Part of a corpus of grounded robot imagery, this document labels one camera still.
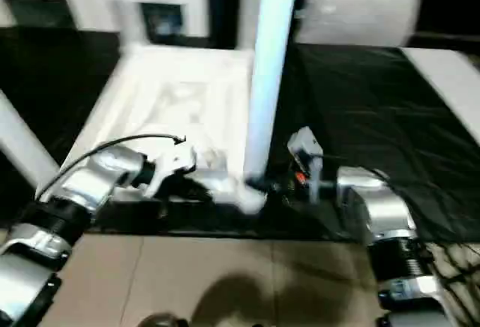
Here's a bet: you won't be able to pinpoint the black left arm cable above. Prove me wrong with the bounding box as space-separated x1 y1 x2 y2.
34 135 187 200

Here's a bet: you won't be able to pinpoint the white flat panel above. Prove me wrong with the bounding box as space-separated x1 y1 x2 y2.
403 46 480 137

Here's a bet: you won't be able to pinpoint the black left robot foot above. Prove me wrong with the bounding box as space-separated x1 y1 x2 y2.
141 316 185 327

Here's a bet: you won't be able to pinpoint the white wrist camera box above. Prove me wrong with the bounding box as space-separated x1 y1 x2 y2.
287 126 325 189
144 143 197 197

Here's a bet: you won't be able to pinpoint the grey pillow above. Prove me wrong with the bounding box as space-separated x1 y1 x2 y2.
295 0 423 47

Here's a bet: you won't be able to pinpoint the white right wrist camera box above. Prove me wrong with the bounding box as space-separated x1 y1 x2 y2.
287 126 325 189

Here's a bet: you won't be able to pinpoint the thin floor cables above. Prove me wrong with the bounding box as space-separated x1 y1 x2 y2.
427 241 480 290

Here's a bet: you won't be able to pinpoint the white plastic table top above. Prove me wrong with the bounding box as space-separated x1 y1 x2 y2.
56 42 268 214

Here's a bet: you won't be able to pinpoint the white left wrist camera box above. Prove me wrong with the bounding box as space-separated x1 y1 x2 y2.
144 143 197 197

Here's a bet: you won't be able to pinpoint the black work mat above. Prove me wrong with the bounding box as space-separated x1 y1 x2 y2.
0 27 480 244

